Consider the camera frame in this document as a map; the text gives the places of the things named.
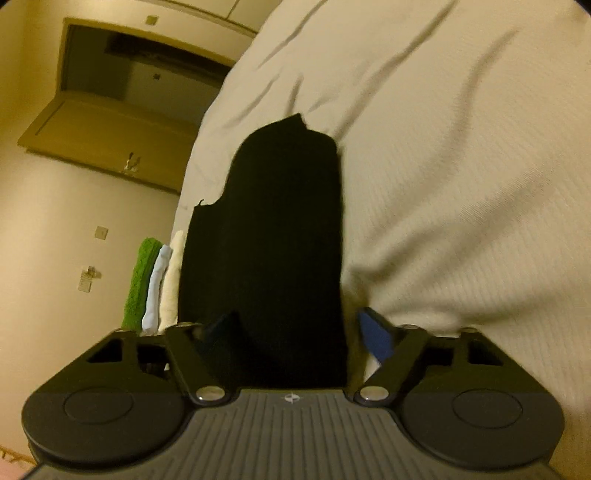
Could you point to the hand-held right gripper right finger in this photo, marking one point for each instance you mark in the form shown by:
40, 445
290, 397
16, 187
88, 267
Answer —
376, 334

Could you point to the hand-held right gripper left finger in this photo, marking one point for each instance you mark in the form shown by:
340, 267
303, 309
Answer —
221, 328

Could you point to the black button cardigan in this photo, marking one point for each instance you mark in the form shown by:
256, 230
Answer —
277, 254

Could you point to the white folded cloth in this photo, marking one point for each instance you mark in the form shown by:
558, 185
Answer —
171, 281

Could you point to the light blue folded cloth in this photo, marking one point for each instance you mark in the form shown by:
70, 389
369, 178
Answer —
154, 295

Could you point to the green folded towel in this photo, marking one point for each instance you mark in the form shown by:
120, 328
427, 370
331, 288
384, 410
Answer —
141, 281

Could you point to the white bed duvet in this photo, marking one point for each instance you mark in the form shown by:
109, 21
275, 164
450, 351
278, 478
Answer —
438, 161

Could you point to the yellow wooden door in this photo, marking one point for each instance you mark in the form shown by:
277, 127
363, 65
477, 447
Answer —
106, 129

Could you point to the wall socket plate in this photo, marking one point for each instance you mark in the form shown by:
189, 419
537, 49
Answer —
87, 279

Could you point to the wall light switch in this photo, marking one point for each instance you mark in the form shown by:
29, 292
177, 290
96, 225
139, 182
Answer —
101, 232

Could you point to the door frame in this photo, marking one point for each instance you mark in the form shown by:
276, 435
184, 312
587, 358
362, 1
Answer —
152, 50

